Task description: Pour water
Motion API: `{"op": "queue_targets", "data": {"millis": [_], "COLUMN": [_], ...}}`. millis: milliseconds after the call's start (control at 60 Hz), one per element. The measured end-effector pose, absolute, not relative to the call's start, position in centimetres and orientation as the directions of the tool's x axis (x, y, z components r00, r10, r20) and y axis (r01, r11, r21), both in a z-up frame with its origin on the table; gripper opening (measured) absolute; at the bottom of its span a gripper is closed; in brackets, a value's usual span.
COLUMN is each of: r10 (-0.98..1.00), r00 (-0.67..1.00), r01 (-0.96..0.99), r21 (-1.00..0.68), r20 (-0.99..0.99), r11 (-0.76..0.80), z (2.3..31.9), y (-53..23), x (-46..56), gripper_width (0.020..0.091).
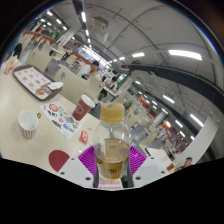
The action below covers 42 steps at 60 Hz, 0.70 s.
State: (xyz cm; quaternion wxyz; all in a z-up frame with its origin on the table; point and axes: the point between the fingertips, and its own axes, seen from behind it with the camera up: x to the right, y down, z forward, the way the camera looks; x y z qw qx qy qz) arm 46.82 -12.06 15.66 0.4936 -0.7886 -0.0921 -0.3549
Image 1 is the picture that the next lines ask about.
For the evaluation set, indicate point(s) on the red printed table sticker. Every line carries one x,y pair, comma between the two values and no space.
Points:
108,184

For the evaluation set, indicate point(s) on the black backpack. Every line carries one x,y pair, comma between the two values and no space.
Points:
17,50

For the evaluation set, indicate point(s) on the group of cream canteen chairs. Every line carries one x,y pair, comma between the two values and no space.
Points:
71,60

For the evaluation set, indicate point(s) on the colourful printed flyer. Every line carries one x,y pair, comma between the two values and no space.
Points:
61,120

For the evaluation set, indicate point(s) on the white paper napkin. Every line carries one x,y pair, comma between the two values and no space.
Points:
55,85

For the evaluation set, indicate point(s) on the ceiling air conditioner unit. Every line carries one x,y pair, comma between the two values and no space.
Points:
100,22

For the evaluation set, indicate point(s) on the cream chair back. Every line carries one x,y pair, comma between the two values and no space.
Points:
73,85
40,59

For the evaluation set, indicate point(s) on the brown white houndstooth cup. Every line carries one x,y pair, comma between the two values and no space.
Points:
28,124

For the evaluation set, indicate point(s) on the cream pedestal table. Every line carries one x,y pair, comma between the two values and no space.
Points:
203,140

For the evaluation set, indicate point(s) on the food wrapper with fries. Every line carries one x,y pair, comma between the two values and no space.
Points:
10,65

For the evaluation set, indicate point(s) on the small red sauce packet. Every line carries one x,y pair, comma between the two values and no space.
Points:
84,137

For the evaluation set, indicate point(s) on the printed paper tray liner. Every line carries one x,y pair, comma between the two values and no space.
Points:
30,80

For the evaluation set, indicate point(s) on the flat round red coaster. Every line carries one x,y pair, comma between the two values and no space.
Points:
59,160

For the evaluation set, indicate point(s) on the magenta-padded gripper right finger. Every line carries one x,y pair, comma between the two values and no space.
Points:
138,161

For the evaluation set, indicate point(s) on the clear bottle with yellow drink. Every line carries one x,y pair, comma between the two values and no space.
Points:
111,156

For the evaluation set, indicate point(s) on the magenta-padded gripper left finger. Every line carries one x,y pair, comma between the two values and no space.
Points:
85,161

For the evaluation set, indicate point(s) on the red paper cup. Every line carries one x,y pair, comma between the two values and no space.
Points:
81,107

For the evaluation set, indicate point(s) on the group of ceiling lights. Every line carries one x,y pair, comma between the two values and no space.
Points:
185,54

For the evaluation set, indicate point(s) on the brown food tray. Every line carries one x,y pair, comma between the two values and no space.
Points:
53,95

